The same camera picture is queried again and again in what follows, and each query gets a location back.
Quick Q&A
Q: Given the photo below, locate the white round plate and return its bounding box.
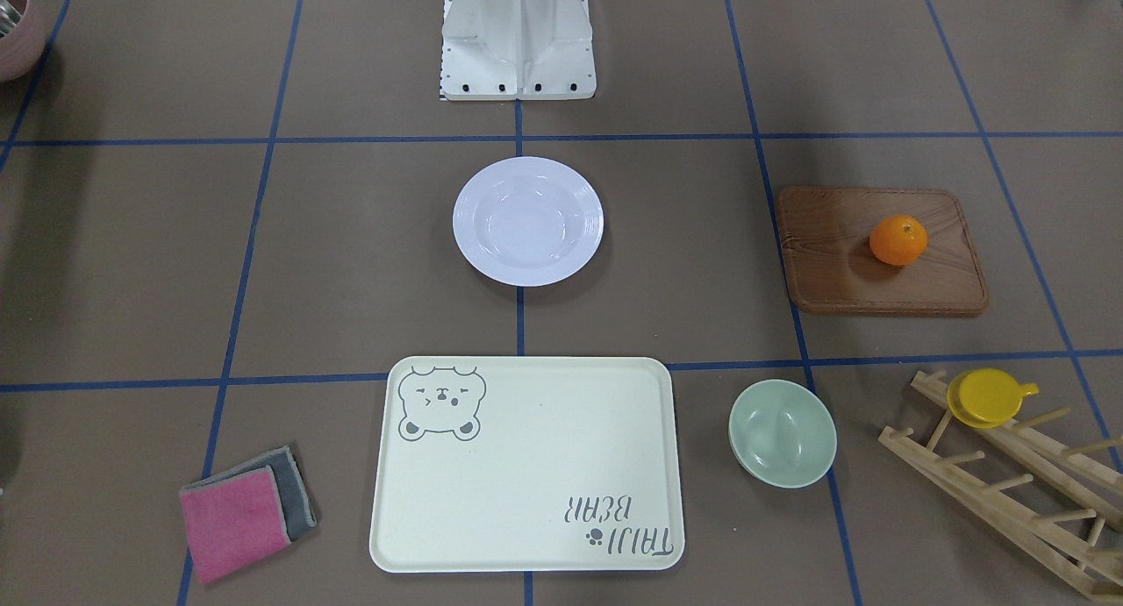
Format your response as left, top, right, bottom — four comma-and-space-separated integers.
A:
451, 157, 606, 287

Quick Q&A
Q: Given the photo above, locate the orange fruit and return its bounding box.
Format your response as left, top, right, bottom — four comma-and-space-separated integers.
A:
868, 215, 929, 267

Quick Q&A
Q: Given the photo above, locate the cream bear tray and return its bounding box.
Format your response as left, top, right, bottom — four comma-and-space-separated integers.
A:
368, 357, 686, 573

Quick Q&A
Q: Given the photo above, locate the wooden brown tray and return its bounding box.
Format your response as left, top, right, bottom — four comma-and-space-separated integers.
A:
775, 186, 990, 316

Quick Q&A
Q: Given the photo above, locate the mint green bowl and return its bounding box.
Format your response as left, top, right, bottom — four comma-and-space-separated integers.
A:
727, 379, 838, 489

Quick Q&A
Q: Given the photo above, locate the grey cloth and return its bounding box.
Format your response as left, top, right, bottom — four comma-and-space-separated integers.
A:
180, 446, 317, 542

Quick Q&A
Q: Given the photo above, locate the pink cloth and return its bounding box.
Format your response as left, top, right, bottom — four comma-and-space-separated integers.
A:
179, 466, 292, 584

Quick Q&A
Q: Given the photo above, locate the yellow cup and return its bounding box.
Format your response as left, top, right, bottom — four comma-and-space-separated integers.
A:
944, 367, 1040, 429

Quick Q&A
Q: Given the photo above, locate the pink pot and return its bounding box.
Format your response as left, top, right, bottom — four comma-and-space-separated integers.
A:
1, 0, 47, 82

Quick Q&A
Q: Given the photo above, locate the wooden dish rack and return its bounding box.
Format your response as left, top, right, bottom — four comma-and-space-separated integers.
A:
878, 371, 1122, 605

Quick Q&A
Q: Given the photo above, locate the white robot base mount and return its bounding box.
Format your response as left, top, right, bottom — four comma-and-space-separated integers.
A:
439, 0, 597, 102

